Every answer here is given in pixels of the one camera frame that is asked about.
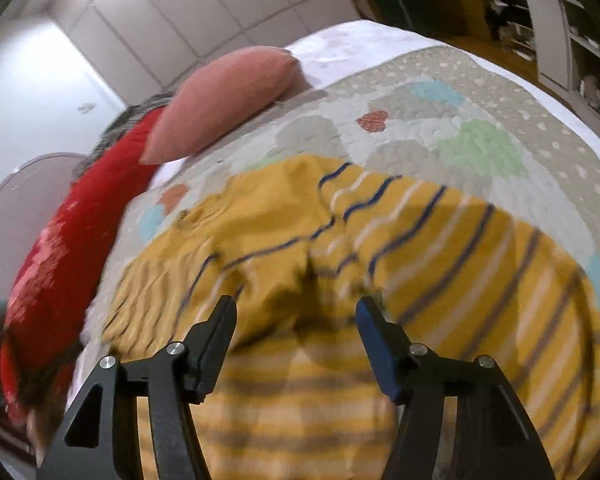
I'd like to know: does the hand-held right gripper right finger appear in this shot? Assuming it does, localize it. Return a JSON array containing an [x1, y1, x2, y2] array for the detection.
[[355, 296, 556, 480]]

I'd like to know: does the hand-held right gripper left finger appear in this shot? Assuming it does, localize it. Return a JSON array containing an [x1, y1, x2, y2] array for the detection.
[[36, 295, 238, 480]]

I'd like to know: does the yellow striped shirt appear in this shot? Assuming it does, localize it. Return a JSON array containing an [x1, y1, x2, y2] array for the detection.
[[101, 156, 600, 480]]

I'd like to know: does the red fuzzy blanket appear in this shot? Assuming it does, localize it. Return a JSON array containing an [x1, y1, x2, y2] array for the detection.
[[0, 107, 173, 426]]

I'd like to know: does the grey knitted cloth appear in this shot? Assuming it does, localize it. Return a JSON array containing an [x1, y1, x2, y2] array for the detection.
[[76, 92, 173, 181]]

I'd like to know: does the pink pillow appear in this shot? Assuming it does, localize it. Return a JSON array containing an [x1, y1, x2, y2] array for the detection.
[[139, 46, 301, 166]]

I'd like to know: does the round headboard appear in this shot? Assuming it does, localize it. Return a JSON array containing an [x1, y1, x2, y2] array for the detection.
[[0, 152, 88, 306]]

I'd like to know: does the patterned quilt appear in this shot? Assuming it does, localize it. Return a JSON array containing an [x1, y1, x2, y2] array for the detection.
[[82, 45, 600, 411]]

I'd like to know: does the white bed sheet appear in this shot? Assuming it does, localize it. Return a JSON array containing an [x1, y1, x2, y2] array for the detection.
[[152, 20, 600, 183]]

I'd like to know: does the white shelf unit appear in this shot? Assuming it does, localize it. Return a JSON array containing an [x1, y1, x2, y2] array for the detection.
[[482, 0, 600, 136]]

